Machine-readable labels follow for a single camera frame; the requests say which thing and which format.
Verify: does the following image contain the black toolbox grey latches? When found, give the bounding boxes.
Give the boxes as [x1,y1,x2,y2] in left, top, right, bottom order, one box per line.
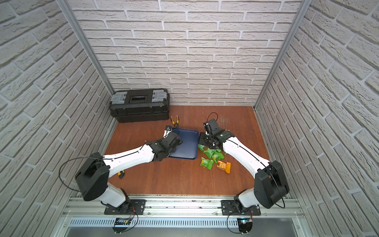
[109,88,170,123]

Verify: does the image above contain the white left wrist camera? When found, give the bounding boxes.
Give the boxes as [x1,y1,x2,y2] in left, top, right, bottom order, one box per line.
[163,125,172,138]

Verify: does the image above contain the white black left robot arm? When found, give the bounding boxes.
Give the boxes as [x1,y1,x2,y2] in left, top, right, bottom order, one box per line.
[75,132,183,214]

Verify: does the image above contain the yellow handled needle-nose pliers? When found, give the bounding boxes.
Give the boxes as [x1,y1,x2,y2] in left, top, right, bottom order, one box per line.
[171,115,180,127]

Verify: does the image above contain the green cookie packet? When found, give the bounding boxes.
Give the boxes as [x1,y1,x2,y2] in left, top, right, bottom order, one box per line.
[198,144,215,159]
[211,151,225,163]
[200,158,214,170]

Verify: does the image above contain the yellow utility knife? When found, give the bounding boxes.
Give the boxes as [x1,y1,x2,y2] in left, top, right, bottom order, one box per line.
[118,171,125,179]

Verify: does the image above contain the orange cookie packet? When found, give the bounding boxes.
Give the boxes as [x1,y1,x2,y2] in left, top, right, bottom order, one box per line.
[217,161,231,174]

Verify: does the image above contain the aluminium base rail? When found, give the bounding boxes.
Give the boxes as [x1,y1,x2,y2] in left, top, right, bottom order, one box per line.
[53,195,311,237]

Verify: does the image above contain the dark blue storage box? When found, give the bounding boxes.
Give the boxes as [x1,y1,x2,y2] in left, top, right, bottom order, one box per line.
[169,127,199,160]

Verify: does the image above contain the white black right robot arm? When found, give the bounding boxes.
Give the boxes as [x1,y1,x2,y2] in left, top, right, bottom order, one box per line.
[199,130,290,213]

